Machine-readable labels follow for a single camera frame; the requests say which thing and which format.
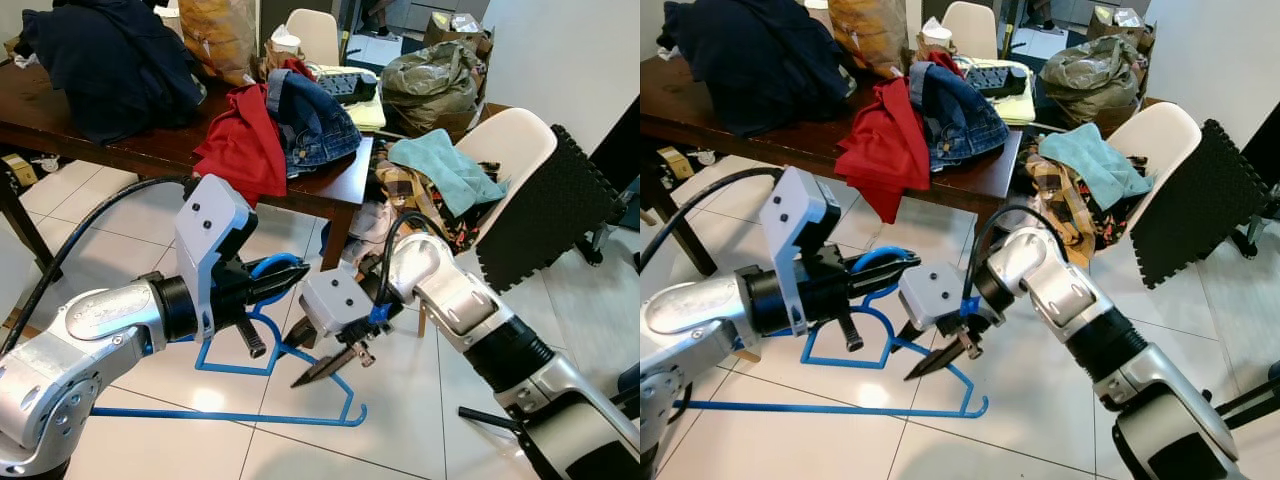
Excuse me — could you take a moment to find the brown yellow paper bag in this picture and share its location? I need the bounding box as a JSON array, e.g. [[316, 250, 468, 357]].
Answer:
[[178, 0, 259, 87], [826, 0, 906, 79]]

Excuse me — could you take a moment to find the teal cloth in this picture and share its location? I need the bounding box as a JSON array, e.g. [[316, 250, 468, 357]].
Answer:
[[1038, 122, 1156, 211], [388, 130, 508, 219]]

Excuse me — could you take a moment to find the blue denim garment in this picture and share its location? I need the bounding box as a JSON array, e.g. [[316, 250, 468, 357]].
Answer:
[[265, 68, 363, 179], [908, 60, 1009, 173]]

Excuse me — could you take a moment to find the crumpled red garment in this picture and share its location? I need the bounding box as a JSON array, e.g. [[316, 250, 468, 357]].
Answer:
[[835, 75, 936, 223], [192, 83, 291, 206]]

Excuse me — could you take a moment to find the black power strip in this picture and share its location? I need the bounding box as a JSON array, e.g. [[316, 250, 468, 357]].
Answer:
[[315, 68, 379, 106], [965, 60, 1031, 98]]

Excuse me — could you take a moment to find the dark brown wooden table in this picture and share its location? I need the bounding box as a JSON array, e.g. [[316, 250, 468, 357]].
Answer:
[[640, 55, 1023, 276], [0, 60, 376, 286]]

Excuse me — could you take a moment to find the open cardboard box with items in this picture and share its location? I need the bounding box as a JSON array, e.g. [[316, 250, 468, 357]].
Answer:
[[423, 12, 496, 63], [1085, 5, 1156, 56]]

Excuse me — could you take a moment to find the pale yellow pad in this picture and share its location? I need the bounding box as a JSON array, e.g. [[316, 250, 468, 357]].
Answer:
[[955, 55, 1036, 126], [305, 63, 387, 133]]

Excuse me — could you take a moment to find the navy blue garment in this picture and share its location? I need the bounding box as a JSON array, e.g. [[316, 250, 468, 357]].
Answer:
[[20, 0, 206, 146], [663, 0, 859, 136]]

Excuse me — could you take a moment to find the cream plastic chair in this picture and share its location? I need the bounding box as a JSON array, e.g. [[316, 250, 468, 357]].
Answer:
[[1075, 100, 1206, 261], [415, 105, 559, 336]]

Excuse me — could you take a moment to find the brown plaid cloth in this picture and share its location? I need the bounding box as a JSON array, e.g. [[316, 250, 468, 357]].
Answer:
[[1022, 150, 1136, 251], [372, 160, 486, 256]]

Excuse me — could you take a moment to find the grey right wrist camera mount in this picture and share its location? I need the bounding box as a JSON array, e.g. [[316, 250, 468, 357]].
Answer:
[[898, 262, 986, 331], [298, 267, 381, 347]]

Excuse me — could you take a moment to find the olive plastic bag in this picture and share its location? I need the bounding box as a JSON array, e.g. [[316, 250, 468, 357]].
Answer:
[[380, 40, 481, 136], [1038, 35, 1139, 126]]

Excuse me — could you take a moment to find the small tan cardboard piece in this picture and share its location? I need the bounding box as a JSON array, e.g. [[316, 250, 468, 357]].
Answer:
[[0, 150, 41, 191], [655, 145, 691, 181]]

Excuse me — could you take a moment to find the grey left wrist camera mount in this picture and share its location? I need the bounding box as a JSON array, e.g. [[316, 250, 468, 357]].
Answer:
[[757, 166, 843, 337], [174, 174, 259, 343]]

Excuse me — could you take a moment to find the blue plastic clothes hanger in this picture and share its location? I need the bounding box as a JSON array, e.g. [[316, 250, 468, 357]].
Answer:
[[90, 252, 369, 429], [690, 245, 991, 419]]

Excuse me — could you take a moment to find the crumpled brown paper bag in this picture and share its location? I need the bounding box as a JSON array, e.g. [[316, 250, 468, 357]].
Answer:
[[912, 40, 956, 73], [262, 45, 307, 79]]

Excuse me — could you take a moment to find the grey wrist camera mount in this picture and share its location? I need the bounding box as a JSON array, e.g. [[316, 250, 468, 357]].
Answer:
[[898, 262, 986, 331], [174, 174, 259, 343], [298, 267, 381, 347], [757, 166, 843, 337]]

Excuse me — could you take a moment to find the white plastic chair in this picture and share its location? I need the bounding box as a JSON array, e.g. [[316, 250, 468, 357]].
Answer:
[[940, 0, 999, 61], [285, 8, 343, 69]]

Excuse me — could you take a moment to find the black foam mat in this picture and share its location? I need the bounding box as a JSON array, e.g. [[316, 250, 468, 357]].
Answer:
[[1130, 118, 1273, 291], [475, 124, 625, 294]]

